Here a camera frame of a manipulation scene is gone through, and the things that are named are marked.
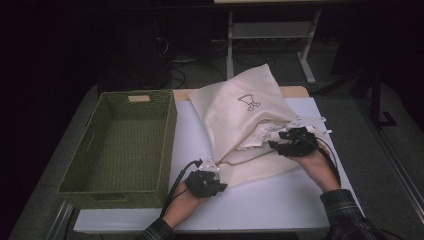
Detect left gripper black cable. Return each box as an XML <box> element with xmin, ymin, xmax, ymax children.
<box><xmin>159</xmin><ymin>159</ymin><xmax>204</xmax><ymax>218</ymax></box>

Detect person's right hand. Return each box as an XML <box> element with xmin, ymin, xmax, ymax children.
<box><xmin>289</xmin><ymin>140</ymin><xmax>342</xmax><ymax>194</ymax></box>

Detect green woven basket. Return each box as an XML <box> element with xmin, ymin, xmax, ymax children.
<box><xmin>56</xmin><ymin>89</ymin><xmax>178</xmax><ymax>210</ymax></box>

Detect white garment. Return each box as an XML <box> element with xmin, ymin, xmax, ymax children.
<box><xmin>238</xmin><ymin>119</ymin><xmax>294</xmax><ymax>151</ymax></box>

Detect aluminium frame rail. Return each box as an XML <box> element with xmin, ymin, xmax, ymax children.
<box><xmin>354</xmin><ymin>98</ymin><xmax>424</xmax><ymax>225</ymax></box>
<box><xmin>46</xmin><ymin>201</ymin><xmax>74</xmax><ymax>240</ymax></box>

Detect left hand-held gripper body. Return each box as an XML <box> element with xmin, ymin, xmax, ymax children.
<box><xmin>184</xmin><ymin>157</ymin><xmax>221</xmax><ymax>198</ymax></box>

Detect black floor cable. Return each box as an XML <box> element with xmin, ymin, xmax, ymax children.
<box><xmin>163</xmin><ymin>59</ymin><xmax>228</xmax><ymax>90</ymax></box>
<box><xmin>233</xmin><ymin>49</ymin><xmax>278</xmax><ymax>70</ymax></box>

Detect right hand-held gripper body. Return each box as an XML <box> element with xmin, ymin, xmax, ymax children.
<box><xmin>279</xmin><ymin>116</ymin><xmax>327</xmax><ymax>157</ymax></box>

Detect person's left hand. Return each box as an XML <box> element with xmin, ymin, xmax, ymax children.
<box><xmin>161</xmin><ymin>189</ymin><xmax>211</xmax><ymax>231</ymax></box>

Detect black metal stand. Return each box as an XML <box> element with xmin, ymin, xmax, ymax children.
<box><xmin>319</xmin><ymin>64</ymin><xmax>398</xmax><ymax>130</ymax></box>

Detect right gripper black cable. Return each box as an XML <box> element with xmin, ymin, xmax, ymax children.
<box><xmin>298</xmin><ymin>134</ymin><xmax>343</xmax><ymax>188</ymax></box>

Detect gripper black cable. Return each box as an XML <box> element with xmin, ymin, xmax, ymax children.
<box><xmin>298</xmin><ymin>134</ymin><xmax>343</xmax><ymax>188</ymax></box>
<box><xmin>159</xmin><ymin>159</ymin><xmax>204</xmax><ymax>218</ymax></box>

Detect white table mat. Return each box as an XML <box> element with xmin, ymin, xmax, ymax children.
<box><xmin>73</xmin><ymin>96</ymin><xmax>363</xmax><ymax>233</ymax></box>

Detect white metal desk frame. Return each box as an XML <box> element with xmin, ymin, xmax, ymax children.
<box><xmin>213</xmin><ymin>0</ymin><xmax>355</xmax><ymax>85</ymax></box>

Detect cream zippered laundry bag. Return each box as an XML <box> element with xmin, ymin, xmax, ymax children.
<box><xmin>187</xmin><ymin>63</ymin><xmax>334</xmax><ymax>188</ymax></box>

